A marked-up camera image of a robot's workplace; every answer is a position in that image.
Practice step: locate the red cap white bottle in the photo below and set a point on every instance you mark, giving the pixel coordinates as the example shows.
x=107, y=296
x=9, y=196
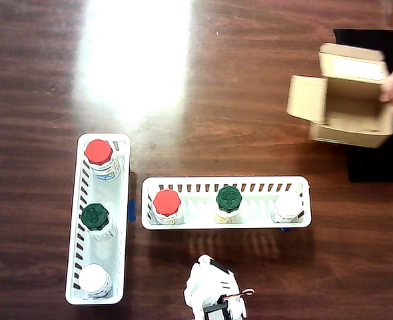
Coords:
x=166, y=201
x=98, y=151

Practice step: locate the blue tape strip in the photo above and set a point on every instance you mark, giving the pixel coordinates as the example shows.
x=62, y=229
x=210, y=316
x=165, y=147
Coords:
x=132, y=210
x=285, y=229

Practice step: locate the black mat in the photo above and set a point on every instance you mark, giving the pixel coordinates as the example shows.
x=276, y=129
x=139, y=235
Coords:
x=376, y=166

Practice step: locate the cardboard box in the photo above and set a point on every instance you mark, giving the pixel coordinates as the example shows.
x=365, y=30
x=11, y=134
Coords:
x=349, y=86

